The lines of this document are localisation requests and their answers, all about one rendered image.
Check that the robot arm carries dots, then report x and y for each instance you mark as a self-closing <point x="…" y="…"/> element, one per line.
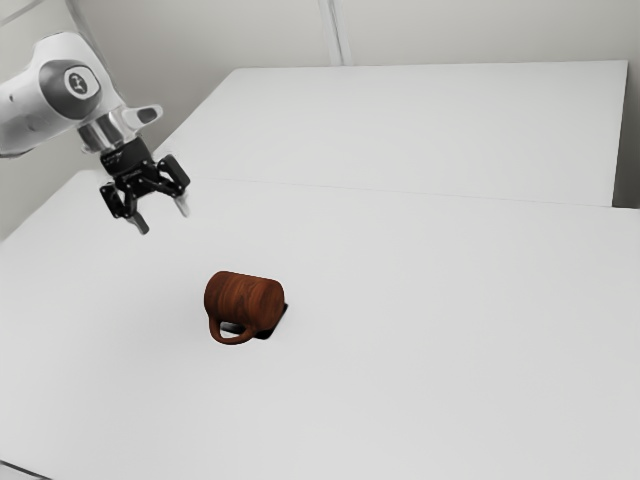
<point x="45" y="100"/>

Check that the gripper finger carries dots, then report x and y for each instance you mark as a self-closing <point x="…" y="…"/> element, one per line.
<point x="121" y="202"/>
<point x="172" y="179"/>

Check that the brown wooden mug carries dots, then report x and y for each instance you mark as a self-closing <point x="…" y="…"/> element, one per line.
<point x="242" y="305"/>

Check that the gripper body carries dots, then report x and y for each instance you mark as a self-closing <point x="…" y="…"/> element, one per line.
<point x="124" y="159"/>

